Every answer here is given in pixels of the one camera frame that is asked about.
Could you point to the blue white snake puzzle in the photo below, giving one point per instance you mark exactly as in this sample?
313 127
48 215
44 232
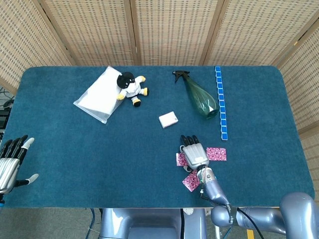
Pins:
221 112

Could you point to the grey-blue robot torso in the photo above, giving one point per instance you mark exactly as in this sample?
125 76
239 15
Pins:
149 224

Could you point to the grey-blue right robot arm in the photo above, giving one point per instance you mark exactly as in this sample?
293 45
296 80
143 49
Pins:
216 191

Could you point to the white padded plastic bag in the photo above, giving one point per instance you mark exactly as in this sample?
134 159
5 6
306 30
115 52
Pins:
97 99

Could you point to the green glass spray bottle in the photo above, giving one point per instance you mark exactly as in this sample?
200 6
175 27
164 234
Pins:
202 99

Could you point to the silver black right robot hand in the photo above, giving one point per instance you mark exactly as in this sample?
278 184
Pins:
195 155

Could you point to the black white plush doll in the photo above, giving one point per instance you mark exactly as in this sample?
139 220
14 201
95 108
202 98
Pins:
130 89

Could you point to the pink patterned card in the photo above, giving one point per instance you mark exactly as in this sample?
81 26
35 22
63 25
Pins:
218 154
180 160
191 181

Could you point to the blue felt table cover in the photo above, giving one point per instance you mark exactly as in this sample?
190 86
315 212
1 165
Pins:
99 161

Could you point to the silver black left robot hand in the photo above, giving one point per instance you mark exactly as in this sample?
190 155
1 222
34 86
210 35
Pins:
8 169

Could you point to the small white box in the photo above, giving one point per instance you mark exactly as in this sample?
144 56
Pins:
168 120

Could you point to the white toothed disc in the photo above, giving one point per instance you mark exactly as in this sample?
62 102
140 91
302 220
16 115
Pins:
188 212

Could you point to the woven wicker screen panel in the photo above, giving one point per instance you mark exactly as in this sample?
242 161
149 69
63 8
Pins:
304 82
256 32
25 44
94 32
174 32

